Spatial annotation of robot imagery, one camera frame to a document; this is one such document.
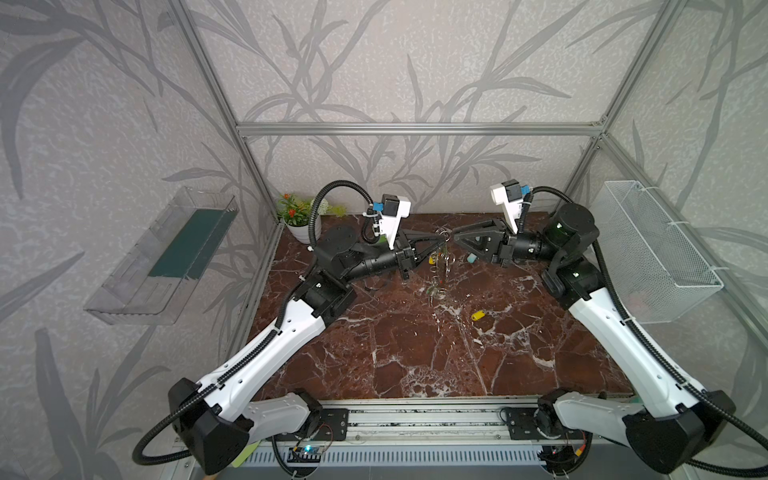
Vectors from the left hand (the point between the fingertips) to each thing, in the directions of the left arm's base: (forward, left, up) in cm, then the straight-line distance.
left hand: (446, 237), depth 55 cm
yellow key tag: (+5, -16, -46) cm, 49 cm away
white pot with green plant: (+35, +45, -32) cm, 66 cm away
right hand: (+2, -2, 0) cm, 3 cm away
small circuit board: (-31, +30, -47) cm, 64 cm away
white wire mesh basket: (-1, -46, -10) cm, 47 cm away
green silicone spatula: (-31, +44, -43) cm, 69 cm away
